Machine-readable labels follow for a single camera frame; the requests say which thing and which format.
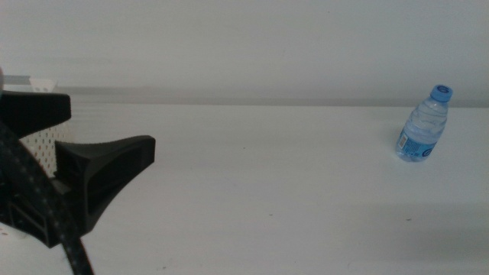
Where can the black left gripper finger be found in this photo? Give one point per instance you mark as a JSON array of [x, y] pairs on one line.
[[34, 109], [103, 168]]

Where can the white perforated plastic basket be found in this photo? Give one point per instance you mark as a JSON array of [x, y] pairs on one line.
[[42, 147]]

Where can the clear water bottle blue cap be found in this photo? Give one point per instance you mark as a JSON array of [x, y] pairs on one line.
[[422, 131]]

